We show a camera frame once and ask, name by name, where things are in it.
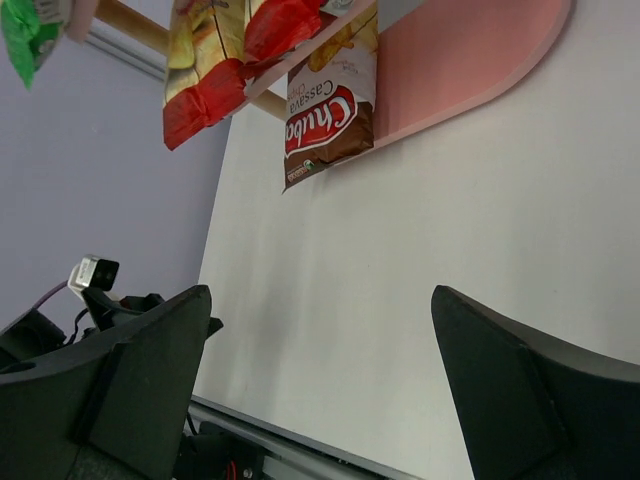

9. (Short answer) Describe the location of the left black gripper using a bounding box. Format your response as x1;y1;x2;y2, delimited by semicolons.
66;287;224;345

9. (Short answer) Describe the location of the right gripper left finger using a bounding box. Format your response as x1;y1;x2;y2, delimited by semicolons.
1;285;211;479

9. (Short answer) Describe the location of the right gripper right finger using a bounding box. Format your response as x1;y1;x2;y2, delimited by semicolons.
431;285;639;479

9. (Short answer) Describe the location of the red Chuba chips bag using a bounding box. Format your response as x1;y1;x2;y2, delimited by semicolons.
163;1;246;150
244;0;326;67

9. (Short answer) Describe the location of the brown Chuba chips bag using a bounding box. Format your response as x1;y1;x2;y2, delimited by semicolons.
284;4;378;189

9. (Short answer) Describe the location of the green Chuba chips bag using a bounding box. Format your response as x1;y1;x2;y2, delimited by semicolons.
1;0;73;90

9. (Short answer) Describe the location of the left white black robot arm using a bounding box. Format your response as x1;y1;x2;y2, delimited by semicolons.
1;287;165;374

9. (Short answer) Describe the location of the pink three-tier wooden shelf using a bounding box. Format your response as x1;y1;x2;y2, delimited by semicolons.
67;0;573;150

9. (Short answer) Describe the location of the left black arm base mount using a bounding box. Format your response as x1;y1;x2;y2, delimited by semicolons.
173;422;265;480

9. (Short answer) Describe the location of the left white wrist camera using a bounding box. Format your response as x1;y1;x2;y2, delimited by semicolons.
67;255;120;291

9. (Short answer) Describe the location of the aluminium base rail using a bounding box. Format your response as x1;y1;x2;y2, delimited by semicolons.
189;395;413;479

